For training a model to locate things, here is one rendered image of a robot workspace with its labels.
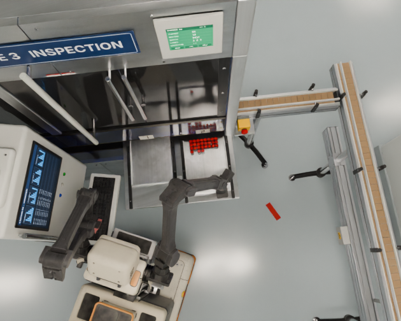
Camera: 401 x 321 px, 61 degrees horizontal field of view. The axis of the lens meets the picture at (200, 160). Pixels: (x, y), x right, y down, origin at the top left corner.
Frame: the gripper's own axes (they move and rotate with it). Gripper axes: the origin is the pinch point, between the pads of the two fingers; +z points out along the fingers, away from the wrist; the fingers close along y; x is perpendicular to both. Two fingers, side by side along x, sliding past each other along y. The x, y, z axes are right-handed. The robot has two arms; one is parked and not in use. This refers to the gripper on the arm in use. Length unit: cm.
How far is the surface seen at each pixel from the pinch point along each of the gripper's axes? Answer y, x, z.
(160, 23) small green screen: 35, 16, -115
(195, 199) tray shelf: -2.7, 16.0, 2.5
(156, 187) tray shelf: 7.5, 39.1, 2.3
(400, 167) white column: 12, -143, 61
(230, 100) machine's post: 35, -8, -51
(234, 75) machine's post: 36, -9, -75
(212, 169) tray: 15.0, 3.7, 2.5
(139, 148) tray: 34, 48, 2
